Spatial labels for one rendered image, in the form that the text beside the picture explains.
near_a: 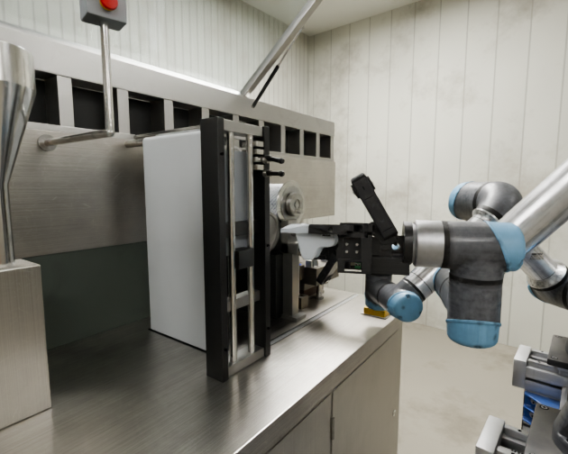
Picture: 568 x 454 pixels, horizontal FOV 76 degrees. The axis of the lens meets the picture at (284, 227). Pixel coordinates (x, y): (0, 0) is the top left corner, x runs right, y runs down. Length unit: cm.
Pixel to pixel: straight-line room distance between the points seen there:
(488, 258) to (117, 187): 92
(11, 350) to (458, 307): 74
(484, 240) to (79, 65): 100
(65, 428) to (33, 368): 12
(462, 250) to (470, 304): 8
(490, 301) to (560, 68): 296
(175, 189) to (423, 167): 287
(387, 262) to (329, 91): 362
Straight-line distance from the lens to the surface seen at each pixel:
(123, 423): 76
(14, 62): 76
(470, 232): 60
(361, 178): 59
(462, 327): 63
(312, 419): 91
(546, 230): 76
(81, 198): 108
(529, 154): 340
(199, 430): 71
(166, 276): 102
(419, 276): 97
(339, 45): 421
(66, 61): 112
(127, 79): 119
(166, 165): 98
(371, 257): 60
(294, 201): 111
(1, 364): 80
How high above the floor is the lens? 131
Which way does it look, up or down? 7 degrees down
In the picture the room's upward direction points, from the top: straight up
